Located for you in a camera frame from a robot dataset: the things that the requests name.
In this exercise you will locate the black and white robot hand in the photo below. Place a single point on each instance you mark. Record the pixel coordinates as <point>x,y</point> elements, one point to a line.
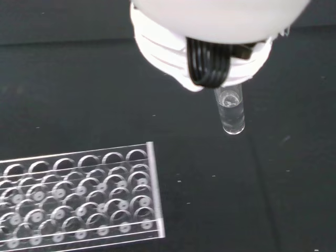
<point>210,31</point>

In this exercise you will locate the clear plastic test tube rack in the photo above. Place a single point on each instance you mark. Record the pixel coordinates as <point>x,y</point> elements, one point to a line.
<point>78,197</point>

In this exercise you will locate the black bench cloth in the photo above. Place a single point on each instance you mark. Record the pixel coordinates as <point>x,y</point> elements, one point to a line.
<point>262,183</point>

